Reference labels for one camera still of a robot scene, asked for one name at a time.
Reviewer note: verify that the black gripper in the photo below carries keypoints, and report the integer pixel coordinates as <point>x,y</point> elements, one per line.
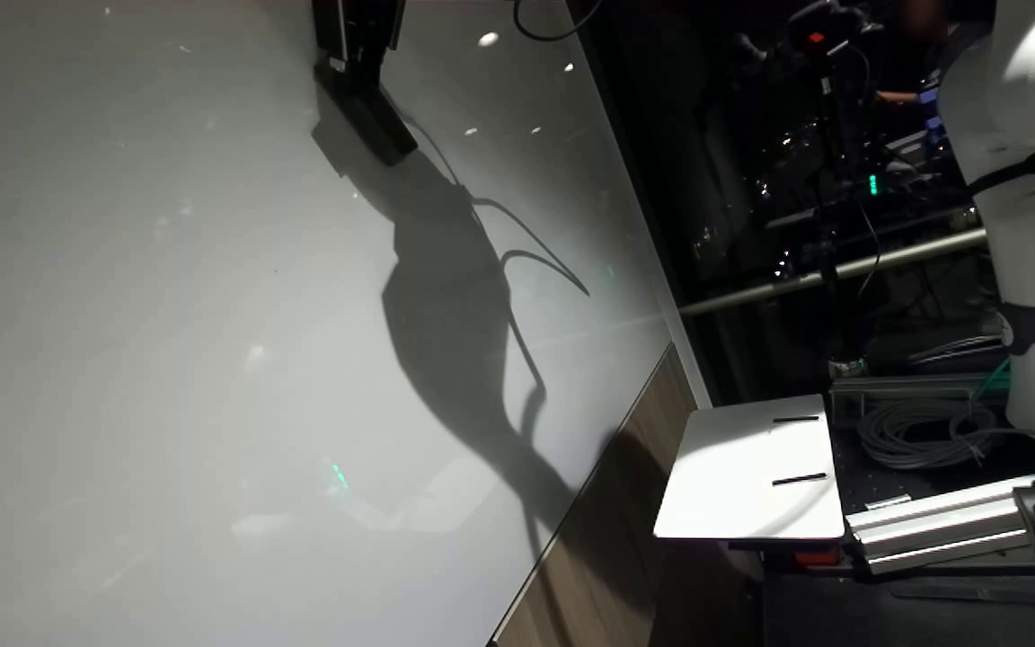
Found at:
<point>356,35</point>

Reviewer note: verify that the white square tray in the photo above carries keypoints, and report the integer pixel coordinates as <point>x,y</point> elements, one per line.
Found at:
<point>723,469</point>

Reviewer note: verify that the large white board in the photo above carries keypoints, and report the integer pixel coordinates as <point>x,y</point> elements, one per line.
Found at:
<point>260,390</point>

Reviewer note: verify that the black marker pen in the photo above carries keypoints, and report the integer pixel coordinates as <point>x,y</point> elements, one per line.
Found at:
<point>797,478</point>

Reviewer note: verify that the aluminium extrusion bars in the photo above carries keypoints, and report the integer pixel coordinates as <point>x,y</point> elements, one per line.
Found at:
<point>940,530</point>

